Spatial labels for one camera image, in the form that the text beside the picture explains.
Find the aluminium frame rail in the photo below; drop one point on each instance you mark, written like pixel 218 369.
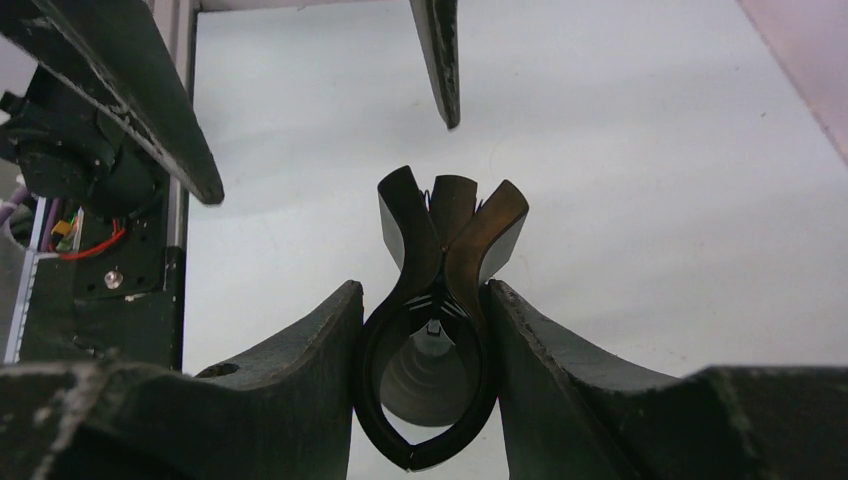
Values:
pixel 178 142

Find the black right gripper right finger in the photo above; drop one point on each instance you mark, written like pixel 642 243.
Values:
pixel 571 410

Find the white slotted cable duct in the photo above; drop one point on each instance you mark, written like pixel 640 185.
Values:
pixel 19 265

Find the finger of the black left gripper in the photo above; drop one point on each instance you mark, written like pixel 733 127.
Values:
pixel 436 23
pixel 105 52

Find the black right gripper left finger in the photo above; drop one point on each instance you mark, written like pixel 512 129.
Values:
pixel 279 410

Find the black microphone stand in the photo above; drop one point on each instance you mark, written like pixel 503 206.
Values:
pixel 426 368

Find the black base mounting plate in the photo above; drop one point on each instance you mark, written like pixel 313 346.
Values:
pixel 127 301

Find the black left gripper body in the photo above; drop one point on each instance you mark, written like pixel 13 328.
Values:
pixel 68 148

